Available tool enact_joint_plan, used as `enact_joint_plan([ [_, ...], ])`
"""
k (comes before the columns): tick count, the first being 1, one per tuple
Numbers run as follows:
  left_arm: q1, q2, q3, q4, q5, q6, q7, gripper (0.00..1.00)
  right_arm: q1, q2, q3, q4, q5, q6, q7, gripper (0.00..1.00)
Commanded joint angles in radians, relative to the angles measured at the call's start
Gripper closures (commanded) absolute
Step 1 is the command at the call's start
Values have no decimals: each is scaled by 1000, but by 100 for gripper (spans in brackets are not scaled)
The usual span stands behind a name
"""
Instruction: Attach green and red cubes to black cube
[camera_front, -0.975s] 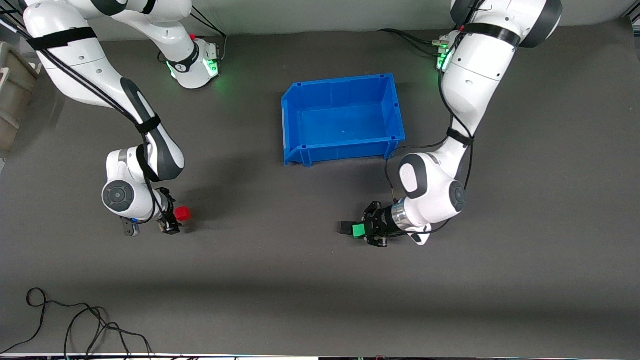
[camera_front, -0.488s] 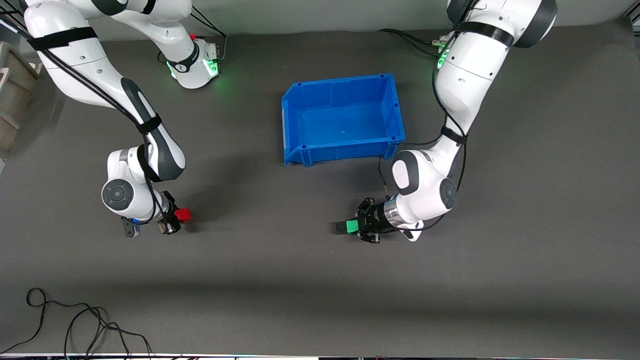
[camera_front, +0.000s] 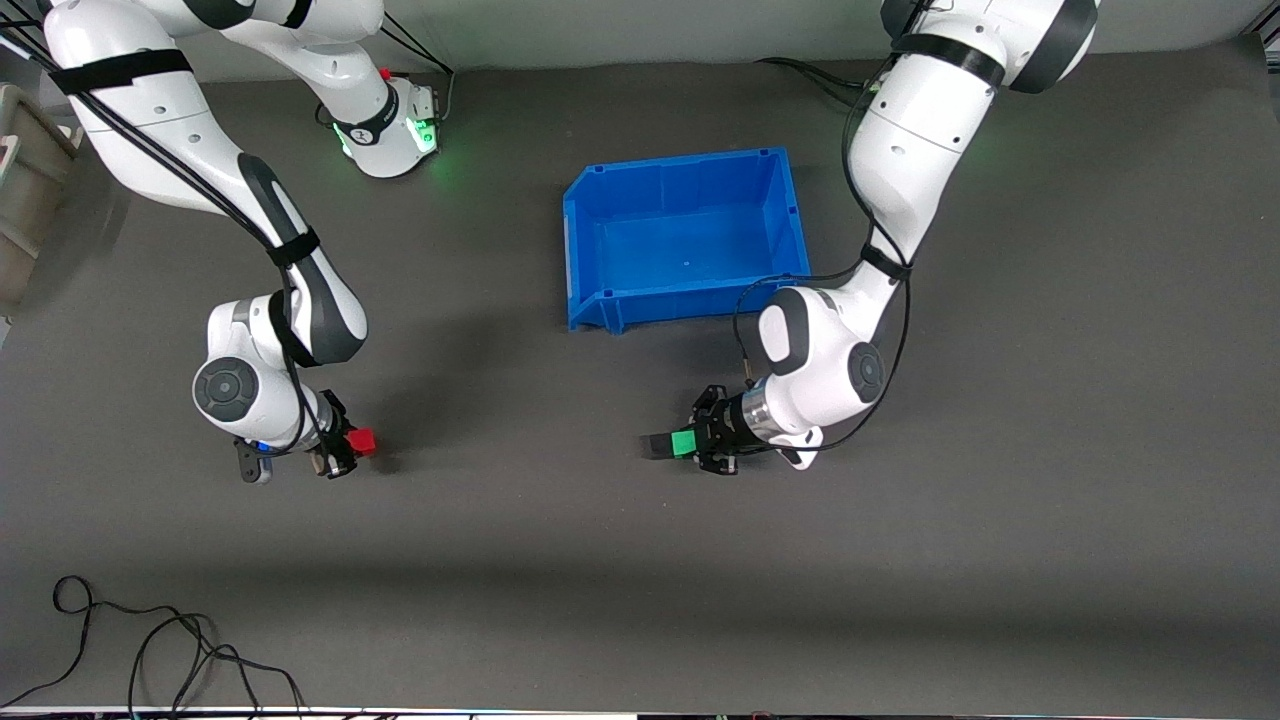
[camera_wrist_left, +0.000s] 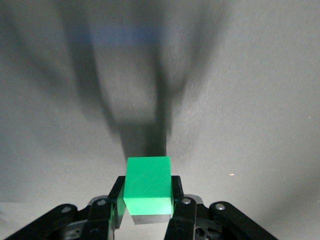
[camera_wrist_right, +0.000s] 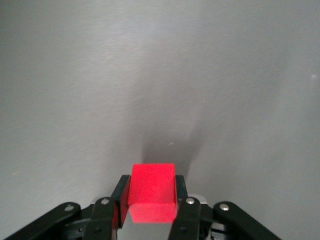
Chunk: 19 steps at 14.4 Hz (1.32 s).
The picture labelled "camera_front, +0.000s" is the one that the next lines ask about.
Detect blue plastic storage bin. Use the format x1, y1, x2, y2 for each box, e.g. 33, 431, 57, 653
562, 147, 812, 334

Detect grey beige plastic crate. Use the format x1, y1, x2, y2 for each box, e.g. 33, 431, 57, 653
0, 84, 83, 309

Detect loose thin black cable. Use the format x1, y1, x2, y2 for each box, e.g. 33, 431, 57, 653
0, 575, 306, 719

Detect black left arm base cables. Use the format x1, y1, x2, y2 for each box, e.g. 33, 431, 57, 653
754, 56, 881, 109

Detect black arm base cables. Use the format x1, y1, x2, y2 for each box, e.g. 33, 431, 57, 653
754, 56, 881, 109
375, 14, 457, 127

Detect black right arm base cables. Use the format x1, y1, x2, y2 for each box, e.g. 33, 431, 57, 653
375, 14, 457, 127

